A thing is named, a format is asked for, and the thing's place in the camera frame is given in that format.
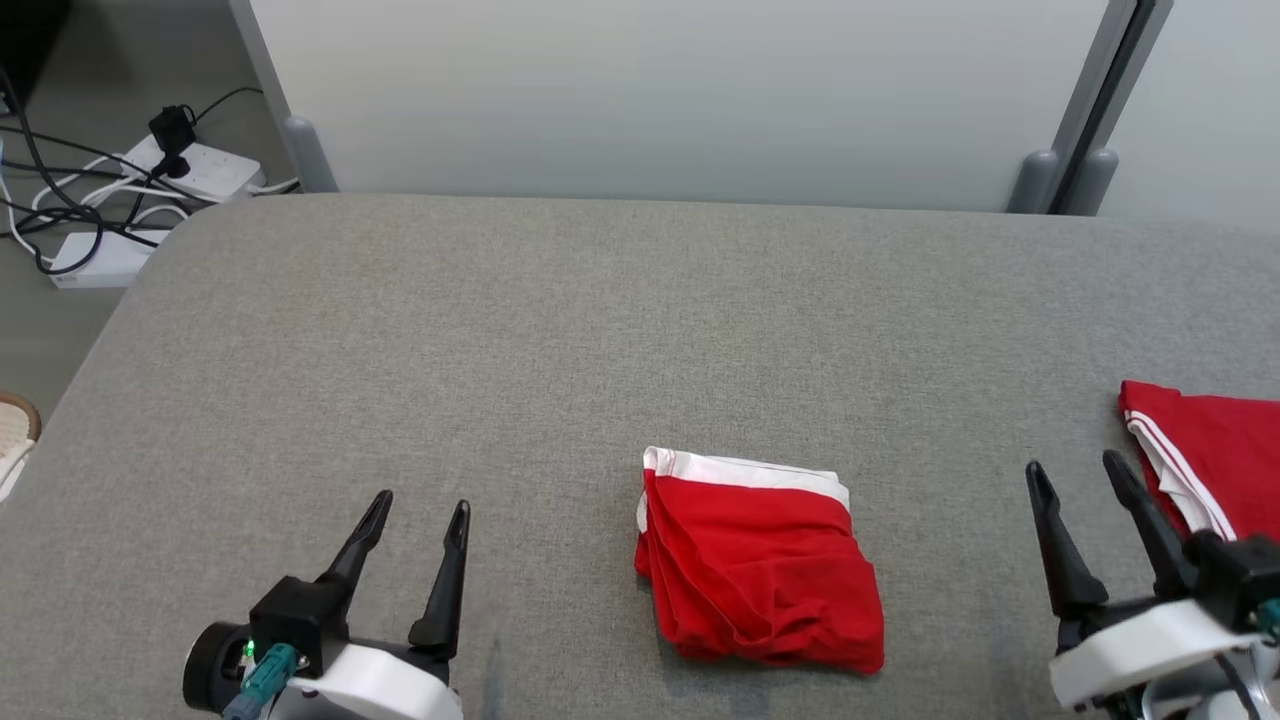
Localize beige woven slipper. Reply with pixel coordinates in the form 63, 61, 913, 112
0, 393, 43, 501

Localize thin black adapter cable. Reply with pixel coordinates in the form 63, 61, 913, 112
190, 86, 263, 126

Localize grey partition frame post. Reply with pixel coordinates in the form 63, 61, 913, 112
1005, 0, 1141, 215
1055, 0, 1176, 217

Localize white power strip with plug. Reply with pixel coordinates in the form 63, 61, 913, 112
122, 135, 267, 207

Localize red shorts with white stripes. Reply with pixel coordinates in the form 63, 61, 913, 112
635, 445, 886, 676

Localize grey partition post with foot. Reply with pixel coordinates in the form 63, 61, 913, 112
228, 0, 339, 193

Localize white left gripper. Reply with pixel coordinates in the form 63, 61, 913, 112
183, 490, 471, 720

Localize black power adapter plug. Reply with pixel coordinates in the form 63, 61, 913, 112
148, 105, 199, 179

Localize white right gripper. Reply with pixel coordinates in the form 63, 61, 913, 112
1025, 450, 1280, 716

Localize teal left camera connector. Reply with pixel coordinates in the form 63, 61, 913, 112
222, 643, 301, 720

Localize black looped floor cable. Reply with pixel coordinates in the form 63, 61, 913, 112
0, 65, 166, 273

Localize red white jersey shirt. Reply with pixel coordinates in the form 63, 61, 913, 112
1118, 380, 1280, 543

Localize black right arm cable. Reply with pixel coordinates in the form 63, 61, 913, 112
1215, 650, 1263, 720

